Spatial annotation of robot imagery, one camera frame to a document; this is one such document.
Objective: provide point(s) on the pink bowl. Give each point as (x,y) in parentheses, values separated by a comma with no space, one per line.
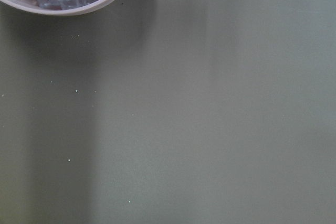
(30,7)

